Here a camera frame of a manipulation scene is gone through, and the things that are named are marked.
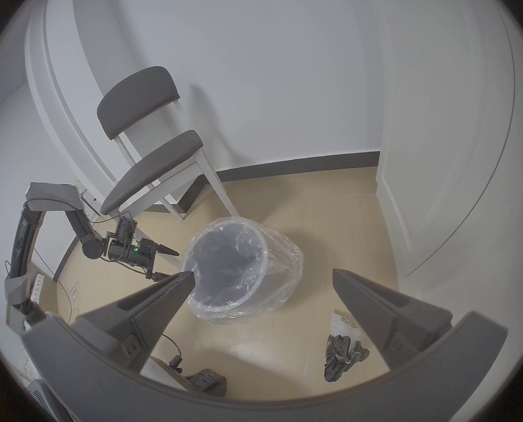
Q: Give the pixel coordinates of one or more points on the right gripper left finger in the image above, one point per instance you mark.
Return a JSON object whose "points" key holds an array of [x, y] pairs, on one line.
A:
{"points": [[151, 314]]}

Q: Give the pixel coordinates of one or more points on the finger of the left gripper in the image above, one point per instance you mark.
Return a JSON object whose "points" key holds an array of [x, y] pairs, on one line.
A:
{"points": [[161, 275], [164, 249]]}

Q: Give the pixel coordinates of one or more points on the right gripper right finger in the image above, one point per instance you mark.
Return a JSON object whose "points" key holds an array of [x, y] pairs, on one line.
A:
{"points": [[375, 319]]}

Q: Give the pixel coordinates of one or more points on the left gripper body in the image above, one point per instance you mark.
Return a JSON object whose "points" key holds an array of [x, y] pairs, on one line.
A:
{"points": [[144, 264]]}

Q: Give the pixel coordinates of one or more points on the clear plastic bag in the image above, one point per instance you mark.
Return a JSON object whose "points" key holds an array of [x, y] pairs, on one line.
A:
{"points": [[283, 270]]}

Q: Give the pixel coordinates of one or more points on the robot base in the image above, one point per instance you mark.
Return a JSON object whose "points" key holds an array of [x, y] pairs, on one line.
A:
{"points": [[164, 374]]}

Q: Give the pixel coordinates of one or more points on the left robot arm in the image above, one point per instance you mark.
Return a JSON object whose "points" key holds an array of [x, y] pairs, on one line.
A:
{"points": [[50, 194]]}

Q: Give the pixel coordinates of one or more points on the crumpled black plastic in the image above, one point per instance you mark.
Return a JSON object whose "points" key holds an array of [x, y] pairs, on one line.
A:
{"points": [[340, 358]]}

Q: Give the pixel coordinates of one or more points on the pale grey trash bin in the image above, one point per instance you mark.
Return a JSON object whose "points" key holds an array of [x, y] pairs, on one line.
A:
{"points": [[226, 262]]}

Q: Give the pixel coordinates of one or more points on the white power strip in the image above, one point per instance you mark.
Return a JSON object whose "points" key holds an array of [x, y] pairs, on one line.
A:
{"points": [[37, 286]]}

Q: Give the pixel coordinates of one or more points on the grey and white chair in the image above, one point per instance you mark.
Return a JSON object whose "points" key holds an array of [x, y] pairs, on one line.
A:
{"points": [[133, 99]]}

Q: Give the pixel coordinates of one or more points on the white wardrobe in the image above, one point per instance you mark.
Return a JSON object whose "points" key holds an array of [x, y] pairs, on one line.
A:
{"points": [[455, 125]]}

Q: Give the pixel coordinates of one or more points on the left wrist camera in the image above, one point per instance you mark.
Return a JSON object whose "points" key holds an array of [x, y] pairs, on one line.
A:
{"points": [[143, 245]]}

